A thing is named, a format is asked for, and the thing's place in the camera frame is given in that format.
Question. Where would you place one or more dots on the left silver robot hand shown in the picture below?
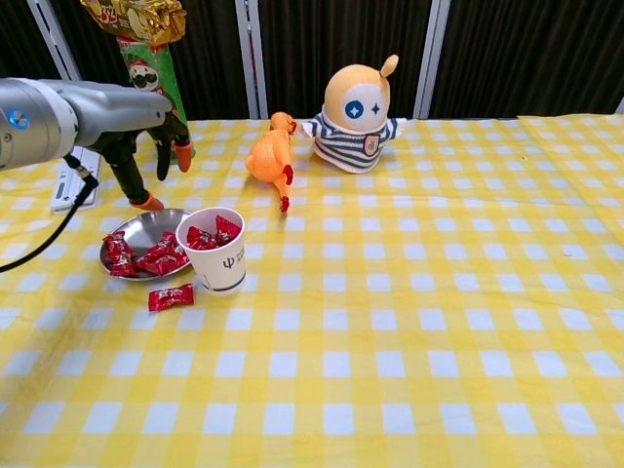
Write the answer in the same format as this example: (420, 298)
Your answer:
(117, 114)

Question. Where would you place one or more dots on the red candy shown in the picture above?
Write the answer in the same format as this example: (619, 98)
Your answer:
(168, 264)
(228, 229)
(124, 269)
(199, 239)
(170, 297)
(158, 249)
(115, 244)

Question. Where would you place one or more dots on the white paper cup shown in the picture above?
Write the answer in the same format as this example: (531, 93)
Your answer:
(219, 268)

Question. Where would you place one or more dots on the green Pringles can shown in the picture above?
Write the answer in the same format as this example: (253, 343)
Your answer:
(151, 63)

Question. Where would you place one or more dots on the white folding stand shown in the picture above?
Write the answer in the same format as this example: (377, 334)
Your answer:
(66, 190)

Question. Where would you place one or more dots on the gold snack bag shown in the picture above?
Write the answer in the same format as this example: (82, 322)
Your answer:
(141, 17)

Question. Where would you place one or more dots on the black pleated curtain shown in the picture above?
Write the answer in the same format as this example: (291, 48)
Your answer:
(214, 58)
(302, 49)
(14, 44)
(536, 49)

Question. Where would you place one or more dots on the round silver metal plate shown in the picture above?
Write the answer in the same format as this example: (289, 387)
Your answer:
(146, 226)

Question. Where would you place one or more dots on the orange rubber chicken toy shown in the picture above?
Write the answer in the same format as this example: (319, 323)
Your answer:
(268, 156)

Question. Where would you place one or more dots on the egg-shaped striped plush toy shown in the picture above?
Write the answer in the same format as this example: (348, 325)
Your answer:
(351, 141)

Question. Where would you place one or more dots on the yellow white checked tablecloth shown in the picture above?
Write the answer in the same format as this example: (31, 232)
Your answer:
(390, 317)

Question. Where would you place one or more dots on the white metal frame post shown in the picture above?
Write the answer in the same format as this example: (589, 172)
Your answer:
(431, 63)
(53, 44)
(253, 73)

